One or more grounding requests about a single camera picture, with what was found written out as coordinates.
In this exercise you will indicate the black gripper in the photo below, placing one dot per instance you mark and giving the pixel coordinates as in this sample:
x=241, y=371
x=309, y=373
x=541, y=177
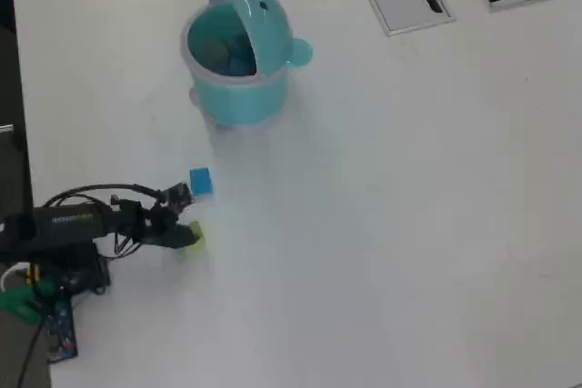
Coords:
x=157, y=224

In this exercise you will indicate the green cube block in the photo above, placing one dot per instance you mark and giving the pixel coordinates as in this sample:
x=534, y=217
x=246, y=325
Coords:
x=195, y=247

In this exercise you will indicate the blue cube block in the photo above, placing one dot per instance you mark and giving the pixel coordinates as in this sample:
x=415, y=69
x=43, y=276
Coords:
x=201, y=181

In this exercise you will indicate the yellow clamp piece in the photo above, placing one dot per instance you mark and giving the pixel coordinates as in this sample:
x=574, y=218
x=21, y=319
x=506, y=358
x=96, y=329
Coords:
x=33, y=274

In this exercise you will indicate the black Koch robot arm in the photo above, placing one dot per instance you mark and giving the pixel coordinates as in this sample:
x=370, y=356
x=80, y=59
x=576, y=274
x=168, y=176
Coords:
x=68, y=224

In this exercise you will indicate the green table clamp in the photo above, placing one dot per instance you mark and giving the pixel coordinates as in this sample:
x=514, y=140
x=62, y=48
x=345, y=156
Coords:
x=18, y=306

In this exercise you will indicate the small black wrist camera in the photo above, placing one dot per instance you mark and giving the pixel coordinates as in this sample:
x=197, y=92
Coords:
x=181, y=194

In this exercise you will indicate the blue controller circuit board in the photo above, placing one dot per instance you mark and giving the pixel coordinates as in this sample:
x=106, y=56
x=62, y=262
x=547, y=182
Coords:
x=61, y=329

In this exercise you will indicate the teal bin with swing lid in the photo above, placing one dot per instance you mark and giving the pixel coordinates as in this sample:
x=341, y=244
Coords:
x=241, y=102

